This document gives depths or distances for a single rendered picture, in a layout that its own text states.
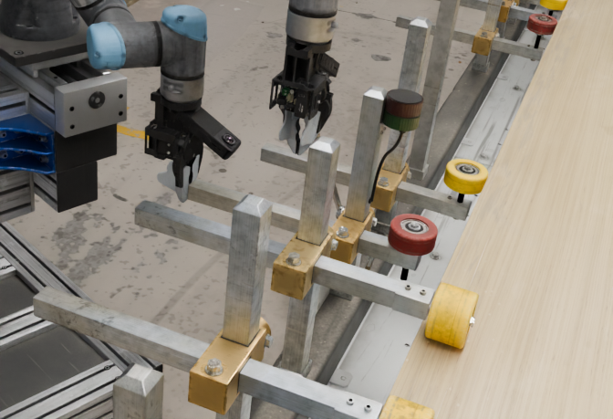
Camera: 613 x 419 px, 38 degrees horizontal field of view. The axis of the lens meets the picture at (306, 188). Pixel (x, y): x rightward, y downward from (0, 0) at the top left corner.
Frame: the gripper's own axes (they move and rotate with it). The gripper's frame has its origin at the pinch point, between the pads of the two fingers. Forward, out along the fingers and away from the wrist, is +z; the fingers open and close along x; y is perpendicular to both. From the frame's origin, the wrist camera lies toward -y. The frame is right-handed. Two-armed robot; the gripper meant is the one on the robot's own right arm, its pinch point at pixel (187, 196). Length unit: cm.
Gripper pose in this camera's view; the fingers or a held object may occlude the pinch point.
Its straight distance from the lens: 165.6
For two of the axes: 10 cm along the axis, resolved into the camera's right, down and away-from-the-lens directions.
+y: -9.2, -2.8, 2.6
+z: -1.1, 8.6, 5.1
